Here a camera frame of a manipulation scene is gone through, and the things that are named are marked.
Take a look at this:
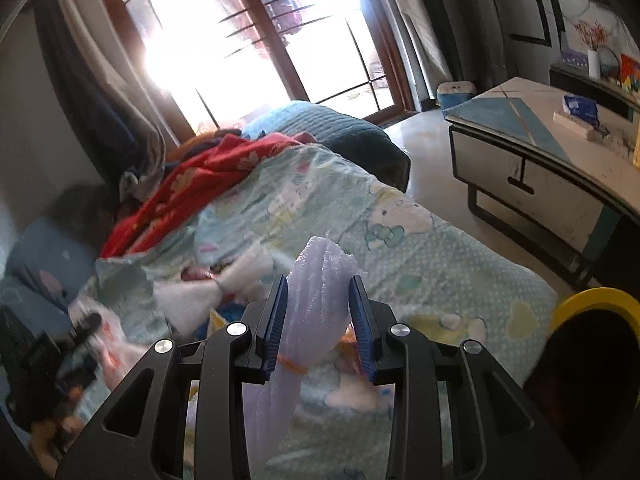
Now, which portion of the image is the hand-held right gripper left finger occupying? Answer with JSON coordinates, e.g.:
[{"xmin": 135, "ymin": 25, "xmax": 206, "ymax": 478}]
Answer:
[{"xmin": 55, "ymin": 274, "xmax": 290, "ymax": 480}]

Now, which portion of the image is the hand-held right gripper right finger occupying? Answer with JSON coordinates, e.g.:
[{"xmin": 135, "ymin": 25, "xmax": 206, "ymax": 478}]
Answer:
[{"xmin": 348, "ymin": 275, "xmax": 583, "ymax": 480}]

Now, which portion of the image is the lavender foam sheet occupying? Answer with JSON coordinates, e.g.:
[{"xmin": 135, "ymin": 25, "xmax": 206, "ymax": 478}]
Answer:
[{"xmin": 242, "ymin": 235, "xmax": 368, "ymax": 480}]

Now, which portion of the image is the yellow trash bin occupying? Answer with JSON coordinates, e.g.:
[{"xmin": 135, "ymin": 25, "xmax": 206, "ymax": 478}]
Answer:
[{"xmin": 520, "ymin": 287, "xmax": 640, "ymax": 471}]

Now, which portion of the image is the blue pillow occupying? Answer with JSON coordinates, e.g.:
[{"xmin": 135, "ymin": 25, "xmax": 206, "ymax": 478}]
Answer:
[{"xmin": 5, "ymin": 220, "xmax": 101, "ymax": 311}]

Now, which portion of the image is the light green cartoon blanket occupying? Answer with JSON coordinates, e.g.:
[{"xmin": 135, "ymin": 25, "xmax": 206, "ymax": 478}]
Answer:
[{"xmin": 75, "ymin": 142, "xmax": 558, "ymax": 480}]

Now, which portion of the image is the red floral blanket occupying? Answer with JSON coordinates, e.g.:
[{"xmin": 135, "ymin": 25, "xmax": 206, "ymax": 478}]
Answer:
[{"xmin": 100, "ymin": 132, "xmax": 306, "ymax": 261}]

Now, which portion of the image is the dark fuzzy cushion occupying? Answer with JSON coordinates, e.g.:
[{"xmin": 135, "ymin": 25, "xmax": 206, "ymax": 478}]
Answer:
[{"xmin": 50, "ymin": 185, "xmax": 126, "ymax": 241}]

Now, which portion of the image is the teal quilted cushion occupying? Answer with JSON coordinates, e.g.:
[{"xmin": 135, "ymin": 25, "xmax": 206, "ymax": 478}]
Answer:
[{"xmin": 240, "ymin": 100, "xmax": 412, "ymax": 193}]

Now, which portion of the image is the white coffee table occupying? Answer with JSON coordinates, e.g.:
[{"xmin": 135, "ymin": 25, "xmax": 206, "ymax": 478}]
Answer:
[{"xmin": 444, "ymin": 76, "xmax": 640, "ymax": 291}]

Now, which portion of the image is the blue and white stool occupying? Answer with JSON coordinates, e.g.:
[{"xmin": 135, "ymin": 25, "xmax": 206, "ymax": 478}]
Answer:
[{"xmin": 436, "ymin": 80, "xmax": 476, "ymax": 111}]

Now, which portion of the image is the dark grey curtain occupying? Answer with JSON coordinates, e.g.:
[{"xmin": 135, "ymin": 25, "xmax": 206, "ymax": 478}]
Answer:
[{"xmin": 35, "ymin": 0, "xmax": 168, "ymax": 201}]

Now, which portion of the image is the brown framed window door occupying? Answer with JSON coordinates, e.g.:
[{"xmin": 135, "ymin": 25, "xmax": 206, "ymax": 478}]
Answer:
[{"xmin": 97, "ymin": 0, "xmax": 416, "ymax": 131}]

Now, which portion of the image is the white and dark curtain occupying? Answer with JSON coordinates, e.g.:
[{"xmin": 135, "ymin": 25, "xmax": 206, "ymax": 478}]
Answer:
[{"xmin": 372, "ymin": 0, "xmax": 481, "ymax": 111}]

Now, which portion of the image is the blue tissue pack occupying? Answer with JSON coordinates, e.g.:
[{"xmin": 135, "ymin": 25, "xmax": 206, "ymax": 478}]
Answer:
[{"xmin": 561, "ymin": 95, "xmax": 600, "ymax": 126}]

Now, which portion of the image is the dark television stand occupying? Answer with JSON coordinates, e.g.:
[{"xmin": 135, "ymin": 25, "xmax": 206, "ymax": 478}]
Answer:
[{"xmin": 550, "ymin": 62, "xmax": 640, "ymax": 121}]

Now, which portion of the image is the red colourful box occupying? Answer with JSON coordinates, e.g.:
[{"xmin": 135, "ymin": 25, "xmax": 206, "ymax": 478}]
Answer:
[{"xmin": 620, "ymin": 54, "xmax": 640, "ymax": 91}]

